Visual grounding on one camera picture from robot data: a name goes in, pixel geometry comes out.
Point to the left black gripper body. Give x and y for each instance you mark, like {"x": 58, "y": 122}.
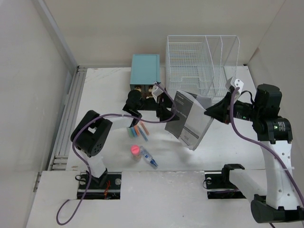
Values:
{"x": 150, "y": 104}

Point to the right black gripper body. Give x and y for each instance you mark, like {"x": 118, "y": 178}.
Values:
{"x": 243, "y": 110}

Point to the grey setup guide booklet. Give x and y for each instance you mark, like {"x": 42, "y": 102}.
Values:
{"x": 193, "y": 123}

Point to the teal mini drawer chest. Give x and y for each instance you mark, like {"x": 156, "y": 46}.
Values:
{"x": 145, "y": 70}

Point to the clear glue pen blue cap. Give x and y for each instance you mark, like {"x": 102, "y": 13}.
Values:
{"x": 148, "y": 157}

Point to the pink cap bottle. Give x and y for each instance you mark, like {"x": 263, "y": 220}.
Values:
{"x": 136, "y": 153}

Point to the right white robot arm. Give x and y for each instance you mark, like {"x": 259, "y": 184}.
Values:
{"x": 282, "y": 200}

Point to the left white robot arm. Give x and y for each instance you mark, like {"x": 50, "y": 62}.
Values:
{"x": 90, "y": 135}

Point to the light orange marker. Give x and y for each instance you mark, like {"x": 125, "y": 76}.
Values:
{"x": 145, "y": 129}

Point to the orange chalk stick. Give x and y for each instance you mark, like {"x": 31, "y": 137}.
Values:
{"x": 137, "y": 130}

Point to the blue chalk stick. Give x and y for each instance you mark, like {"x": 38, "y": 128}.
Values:
{"x": 133, "y": 131}

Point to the green chalk stick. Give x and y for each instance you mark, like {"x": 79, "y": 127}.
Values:
{"x": 130, "y": 132}

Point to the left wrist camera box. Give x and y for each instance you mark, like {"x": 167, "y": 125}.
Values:
{"x": 157, "y": 90}

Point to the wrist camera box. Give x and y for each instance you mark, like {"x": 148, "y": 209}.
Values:
{"x": 157, "y": 90}
{"x": 233, "y": 83}

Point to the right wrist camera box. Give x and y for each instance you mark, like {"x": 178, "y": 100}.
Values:
{"x": 233, "y": 83}

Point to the white wire desk organizer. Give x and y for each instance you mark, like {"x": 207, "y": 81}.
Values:
{"x": 201, "y": 64}

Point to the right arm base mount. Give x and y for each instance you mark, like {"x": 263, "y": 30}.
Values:
{"x": 217, "y": 188}

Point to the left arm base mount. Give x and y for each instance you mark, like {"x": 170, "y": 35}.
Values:
{"x": 107, "y": 187}

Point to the aluminium frame rail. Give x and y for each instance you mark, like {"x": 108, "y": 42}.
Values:
{"x": 57, "y": 160}

